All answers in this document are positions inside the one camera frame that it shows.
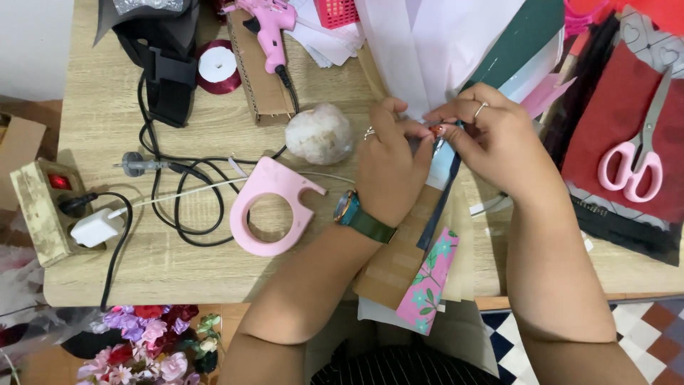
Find person's left hand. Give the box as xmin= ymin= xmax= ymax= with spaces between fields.
xmin=355 ymin=97 xmax=436 ymax=229

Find person's right hand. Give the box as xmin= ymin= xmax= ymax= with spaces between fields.
xmin=425 ymin=82 xmax=566 ymax=201

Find white tissue paper sheets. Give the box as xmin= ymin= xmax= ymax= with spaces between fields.
xmin=355 ymin=0 xmax=528 ymax=123

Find light blue paper sheet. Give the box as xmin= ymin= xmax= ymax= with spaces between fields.
xmin=426 ymin=136 xmax=458 ymax=191

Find pink paper piece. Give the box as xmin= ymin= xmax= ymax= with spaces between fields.
xmin=520 ymin=74 xmax=578 ymax=120

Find dark blue paper strip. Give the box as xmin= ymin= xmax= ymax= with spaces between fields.
xmin=416 ymin=152 xmax=463 ymax=252

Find white crumpled paper ball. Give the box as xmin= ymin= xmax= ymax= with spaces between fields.
xmin=284 ymin=103 xmax=355 ymax=166

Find dark fuzzy fabric strip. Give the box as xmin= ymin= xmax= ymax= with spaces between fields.
xmin=542 ymin=13 xmax=622 ymax=168

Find brown cardboard strip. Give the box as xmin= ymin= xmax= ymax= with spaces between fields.
xmin=352 ymin=183 xmax=445 ymax=311

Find pink tape dispenser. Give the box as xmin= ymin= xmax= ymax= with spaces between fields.
xmin=229 ymin=155 xmax=328 ymax=258

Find red felt sheet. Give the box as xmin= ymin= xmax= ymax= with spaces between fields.
xmin=560 ymin=40 xmax=684 ymax=225

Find beige paper sheet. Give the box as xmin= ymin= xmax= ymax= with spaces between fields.
xmin=441 ymin=174 xmax=477 ymax=303

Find dark green paper sheet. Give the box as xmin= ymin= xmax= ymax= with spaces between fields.
xmin=461 ymin=0 xmax=566 ymax=93

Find pink floral paper strip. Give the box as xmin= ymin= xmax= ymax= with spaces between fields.
xmin=395 ymin=227 xmax=461 ymax=337

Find stack of white paper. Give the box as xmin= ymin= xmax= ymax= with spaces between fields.
xmin=285 ymin=0 xmax=367 ymax=69

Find brown corrugated cardboard piece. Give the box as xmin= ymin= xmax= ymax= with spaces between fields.
xmin=227 ymin=10 xmax=296 ymax=127

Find black lace fabric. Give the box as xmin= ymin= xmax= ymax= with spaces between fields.
xmin=569 ymin=195 xmax=684 ymax=267

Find pink plastic basket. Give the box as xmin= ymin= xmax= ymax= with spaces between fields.
xmin=313 ymin=0 xmax=360 ymax=30

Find grey heart pattern paper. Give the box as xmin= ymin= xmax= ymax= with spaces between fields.
xmin=619 ymin=5 xmax=684 ymax=80

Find pink hot glue gun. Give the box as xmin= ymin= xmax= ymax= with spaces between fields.
xmin=221 ymin=0 xmax=298 ymax=75

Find dark red ribbon spool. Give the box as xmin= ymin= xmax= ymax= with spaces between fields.
xmin=195 ymin=39 xmax=243 ymax=96

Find person's black striped clothing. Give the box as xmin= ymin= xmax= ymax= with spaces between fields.
xmin=309 ymin=344 xmax=504 ymax=385

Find bright red fabric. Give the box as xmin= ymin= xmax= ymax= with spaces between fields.
xmin=566 ymin=0 xmax=684 ymax=37

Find silver glitter sheet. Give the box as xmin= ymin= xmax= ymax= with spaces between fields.
xmin=113 ymin=0 xmax=186 ymax=16

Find bunch of artificial flowers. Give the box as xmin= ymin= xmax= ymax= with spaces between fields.
xmin=74 ymin=304 xmax=223 ymax=385

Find white charger adapter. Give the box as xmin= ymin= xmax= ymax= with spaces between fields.
xmin=70 ymin=208 xmax=125 ymax=248

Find beige power strip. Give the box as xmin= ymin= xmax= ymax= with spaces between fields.
xmin=9 ymin=159 xmax=106 ymax=268

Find brown cardboard box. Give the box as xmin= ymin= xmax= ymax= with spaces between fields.
xmin=0 ymin=112 xmax=48 ymax=213

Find clear plastic bag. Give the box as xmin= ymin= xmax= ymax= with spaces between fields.
xmin=0 ymin=214 xmax=103 ymax=371

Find green strap wristwatch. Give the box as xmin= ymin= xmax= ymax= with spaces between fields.
xmin=333 ymin=189 xmax=398 ymax=245

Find pink handled scissors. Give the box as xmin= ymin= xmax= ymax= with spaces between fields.
xmin=597 ymin=66 xmax=674 ymax=203

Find white charger cable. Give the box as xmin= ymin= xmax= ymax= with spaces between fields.
xmin=122 ymin=170 xmax=357 ymax=212

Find black glue gun cable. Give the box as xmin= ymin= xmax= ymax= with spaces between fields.
xmin=113 ymin=65 xmax=300 ymax=248

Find black plug with cable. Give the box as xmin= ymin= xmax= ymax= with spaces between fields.
xmin=57 ymin=191 xmax=134 ymax=312

